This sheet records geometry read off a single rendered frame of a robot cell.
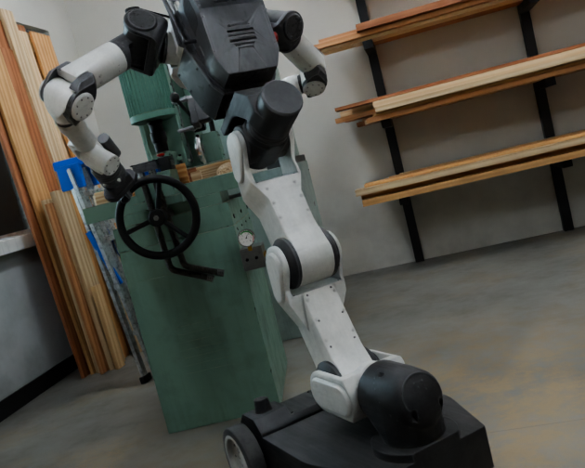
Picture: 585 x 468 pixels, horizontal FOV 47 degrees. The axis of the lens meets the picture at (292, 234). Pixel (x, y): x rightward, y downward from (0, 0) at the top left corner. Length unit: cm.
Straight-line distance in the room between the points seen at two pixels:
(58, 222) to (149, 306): 147
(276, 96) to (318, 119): 307
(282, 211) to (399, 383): 57
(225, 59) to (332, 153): 301
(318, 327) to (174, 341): 90
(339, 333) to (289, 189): 42
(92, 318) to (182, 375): 143
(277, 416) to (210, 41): 105
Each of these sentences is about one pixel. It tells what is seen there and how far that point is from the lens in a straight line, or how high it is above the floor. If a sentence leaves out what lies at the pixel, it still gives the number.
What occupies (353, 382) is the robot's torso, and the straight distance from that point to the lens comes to 171.
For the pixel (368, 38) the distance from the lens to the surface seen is 441.
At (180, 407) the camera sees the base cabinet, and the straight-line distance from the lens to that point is 267.
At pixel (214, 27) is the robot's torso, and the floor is 128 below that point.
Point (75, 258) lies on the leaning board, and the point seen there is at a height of 66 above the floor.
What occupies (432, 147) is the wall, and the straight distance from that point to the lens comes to 479.
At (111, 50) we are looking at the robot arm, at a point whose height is 129.
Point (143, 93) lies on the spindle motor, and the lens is 262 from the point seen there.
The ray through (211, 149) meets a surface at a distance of 280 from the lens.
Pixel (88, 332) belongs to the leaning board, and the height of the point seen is 24.
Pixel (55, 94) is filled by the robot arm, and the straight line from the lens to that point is 189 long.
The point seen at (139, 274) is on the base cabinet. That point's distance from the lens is 257.
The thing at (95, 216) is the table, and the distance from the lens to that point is 259.
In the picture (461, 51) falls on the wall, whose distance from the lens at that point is 482.
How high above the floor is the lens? 88
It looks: 6 degrees down
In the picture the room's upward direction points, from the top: 14 degrees counter-clockwise
